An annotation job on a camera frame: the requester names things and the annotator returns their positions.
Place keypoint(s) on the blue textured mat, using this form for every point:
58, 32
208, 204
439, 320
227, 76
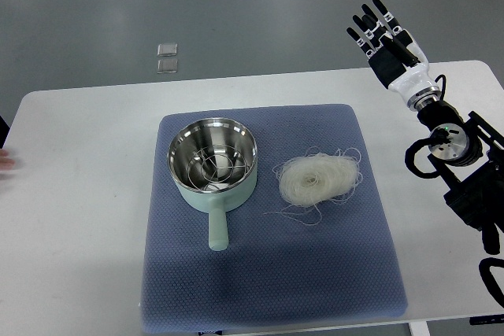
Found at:
339, 264

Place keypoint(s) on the mint green steel pot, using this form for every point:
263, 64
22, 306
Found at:
214, 164

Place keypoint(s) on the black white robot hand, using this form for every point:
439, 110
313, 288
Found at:
394, 56

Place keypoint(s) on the blurred human hand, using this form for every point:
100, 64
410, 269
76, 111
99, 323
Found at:
7, 164

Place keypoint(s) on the lower clear floor tile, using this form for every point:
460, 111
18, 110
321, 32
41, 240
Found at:
167, 65

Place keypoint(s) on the upper clear floor tile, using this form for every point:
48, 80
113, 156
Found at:
167, 49

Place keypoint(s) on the clear floor tile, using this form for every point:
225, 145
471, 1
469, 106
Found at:
167, 65
167, 49

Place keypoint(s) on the white vermicelli nest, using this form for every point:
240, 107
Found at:
307, 182

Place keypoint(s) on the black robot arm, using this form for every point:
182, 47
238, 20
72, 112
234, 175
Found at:
468, 156

